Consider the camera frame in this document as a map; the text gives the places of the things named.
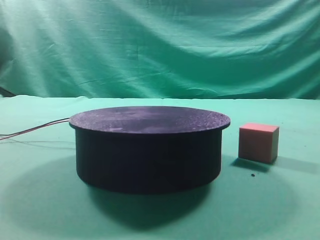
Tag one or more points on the pink cube block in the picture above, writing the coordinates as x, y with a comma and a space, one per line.
258, 142

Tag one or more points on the black round turntable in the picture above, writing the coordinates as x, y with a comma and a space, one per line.
148, 149

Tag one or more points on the green backdrop cloth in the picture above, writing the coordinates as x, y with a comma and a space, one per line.
182, 49

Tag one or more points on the green table cloth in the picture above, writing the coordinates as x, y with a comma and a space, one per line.
42, 198

